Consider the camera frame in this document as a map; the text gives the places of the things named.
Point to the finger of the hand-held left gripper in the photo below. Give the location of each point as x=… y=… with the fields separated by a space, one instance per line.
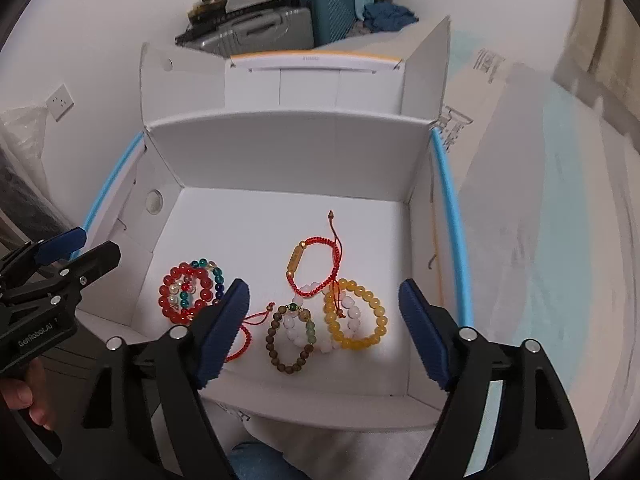
x=62 y=246
x=95 y=265

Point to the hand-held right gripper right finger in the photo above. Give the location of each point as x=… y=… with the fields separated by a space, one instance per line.
x=425 y=335

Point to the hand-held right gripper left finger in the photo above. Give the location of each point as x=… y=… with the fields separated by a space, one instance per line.
x=222 y=335

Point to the white cardboard box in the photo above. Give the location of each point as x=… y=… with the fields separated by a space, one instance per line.
x=280 y=150

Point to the person's left hand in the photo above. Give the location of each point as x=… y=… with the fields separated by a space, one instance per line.
x=22 y=395

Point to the plastic-wrapped dark object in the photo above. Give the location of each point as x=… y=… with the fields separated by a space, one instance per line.
x=25 y=180

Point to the person's blue trouser leg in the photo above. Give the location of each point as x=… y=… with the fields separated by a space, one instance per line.
x=270 y=462

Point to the pile of dark items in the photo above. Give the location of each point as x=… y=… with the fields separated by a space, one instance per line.
x=210 y=7

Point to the grey suitcase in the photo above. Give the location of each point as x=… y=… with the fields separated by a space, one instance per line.
x=260 y=30

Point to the blue crumpled cloth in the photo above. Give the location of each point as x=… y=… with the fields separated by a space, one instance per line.
x=390 y=16

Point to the teal suitcase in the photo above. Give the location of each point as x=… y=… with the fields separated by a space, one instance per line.
x=330 y=7

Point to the beige curtain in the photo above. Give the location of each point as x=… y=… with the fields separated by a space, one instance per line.
x=605 y=35

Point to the white wall socket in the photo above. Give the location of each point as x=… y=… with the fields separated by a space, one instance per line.
x=60 y=102

